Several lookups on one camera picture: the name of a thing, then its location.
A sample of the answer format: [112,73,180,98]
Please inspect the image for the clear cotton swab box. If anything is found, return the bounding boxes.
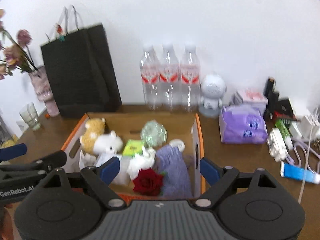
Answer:
[96,154,132,186]

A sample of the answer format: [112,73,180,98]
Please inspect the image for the red artificial rose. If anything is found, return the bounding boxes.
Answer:
[132,168,167,196]

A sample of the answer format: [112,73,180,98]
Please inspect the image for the purple cable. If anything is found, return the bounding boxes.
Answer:
[287,140,320,167]

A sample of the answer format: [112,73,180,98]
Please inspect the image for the iridescent cellophane bundle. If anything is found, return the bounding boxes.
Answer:
[140,120,168,148]

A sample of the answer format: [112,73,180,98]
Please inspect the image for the black flat case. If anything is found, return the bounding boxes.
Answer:
[270,99,297,121]

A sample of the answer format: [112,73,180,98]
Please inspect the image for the clear water bottle red label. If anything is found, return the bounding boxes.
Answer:
[139,44,162,111]
[179,42,201,113]
[160,43,181,112]

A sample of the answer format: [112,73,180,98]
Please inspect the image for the white plastic clips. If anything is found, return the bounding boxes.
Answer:
[267,128,288,163]

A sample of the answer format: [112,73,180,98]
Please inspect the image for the clear drinking glass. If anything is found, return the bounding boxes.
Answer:
[19,102,42,131]

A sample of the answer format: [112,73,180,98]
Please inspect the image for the green tube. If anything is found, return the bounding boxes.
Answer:
[275,119,293,141]

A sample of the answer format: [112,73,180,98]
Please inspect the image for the white charging cable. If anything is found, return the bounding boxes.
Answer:
[297,110,320,203]

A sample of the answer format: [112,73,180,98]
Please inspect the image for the purple tissue pack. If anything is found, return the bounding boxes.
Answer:
[219,105,269,144]

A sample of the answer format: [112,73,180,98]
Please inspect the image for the yellow plush toy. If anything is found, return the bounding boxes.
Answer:
[79,117,108,155]

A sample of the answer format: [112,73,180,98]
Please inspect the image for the dried pink flowers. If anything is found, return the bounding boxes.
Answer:
[0,9,38,80]

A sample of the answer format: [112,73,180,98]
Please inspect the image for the green tissue pack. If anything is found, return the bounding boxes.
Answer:
[122,139,146,157]

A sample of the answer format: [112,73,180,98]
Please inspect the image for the large white tissue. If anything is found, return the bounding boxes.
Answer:
[127,147,157,181]

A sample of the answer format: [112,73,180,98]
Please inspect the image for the white robot speaker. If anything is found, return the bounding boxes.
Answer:
[199,74,228,118]

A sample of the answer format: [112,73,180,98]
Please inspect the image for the black rectangular device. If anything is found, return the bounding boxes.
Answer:
[269,90,281,105]
[265,77,276,98]

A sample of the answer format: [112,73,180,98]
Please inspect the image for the black paper bag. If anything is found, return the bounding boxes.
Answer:
[40,5,123,118]

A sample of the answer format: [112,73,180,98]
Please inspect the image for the blue tube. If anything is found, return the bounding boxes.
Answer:
[280,161,320,184]

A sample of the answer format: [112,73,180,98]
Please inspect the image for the purple burlap drawstring pouch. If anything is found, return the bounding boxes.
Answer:
[155,145,194,199]

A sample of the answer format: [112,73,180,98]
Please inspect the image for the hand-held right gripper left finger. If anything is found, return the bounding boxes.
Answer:
[37,156,125,209]

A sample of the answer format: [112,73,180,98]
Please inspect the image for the white plush toy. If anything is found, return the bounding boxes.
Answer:
[94,130,124,156]

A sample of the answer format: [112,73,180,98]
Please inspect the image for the orange red cardboard box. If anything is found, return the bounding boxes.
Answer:
[61,112,207,198]

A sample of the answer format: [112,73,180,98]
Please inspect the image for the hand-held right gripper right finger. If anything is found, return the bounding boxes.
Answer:
[193,157,279,208]

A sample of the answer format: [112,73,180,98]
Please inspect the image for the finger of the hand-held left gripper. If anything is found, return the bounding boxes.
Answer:
[0,150,68,180]
[0,143,28,162]

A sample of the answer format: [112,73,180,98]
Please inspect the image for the white pink box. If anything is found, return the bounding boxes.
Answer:
[234,88,269,108]

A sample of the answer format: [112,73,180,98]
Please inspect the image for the mottled pink vase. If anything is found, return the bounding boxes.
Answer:
[28,66,60,117]

